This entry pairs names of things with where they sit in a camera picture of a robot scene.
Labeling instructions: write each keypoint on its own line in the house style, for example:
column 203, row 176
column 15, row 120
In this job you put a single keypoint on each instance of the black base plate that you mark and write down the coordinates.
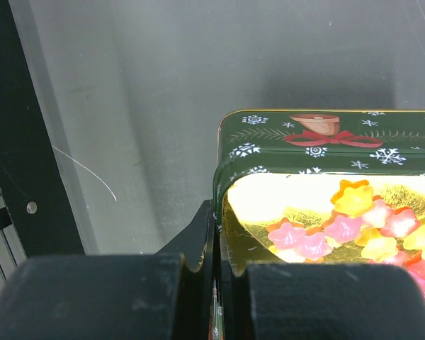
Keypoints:
column 30, row 181

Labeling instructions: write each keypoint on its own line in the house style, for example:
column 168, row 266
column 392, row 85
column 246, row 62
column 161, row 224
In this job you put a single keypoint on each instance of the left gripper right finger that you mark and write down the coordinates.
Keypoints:
column 275, row 300

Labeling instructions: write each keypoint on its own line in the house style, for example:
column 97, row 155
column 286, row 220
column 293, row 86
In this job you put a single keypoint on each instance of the green tin translucent star candies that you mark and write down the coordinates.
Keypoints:
column 323, row 187

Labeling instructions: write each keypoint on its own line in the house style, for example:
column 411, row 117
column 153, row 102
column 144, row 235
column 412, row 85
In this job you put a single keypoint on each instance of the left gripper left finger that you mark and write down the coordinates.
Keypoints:
column 166, row 295

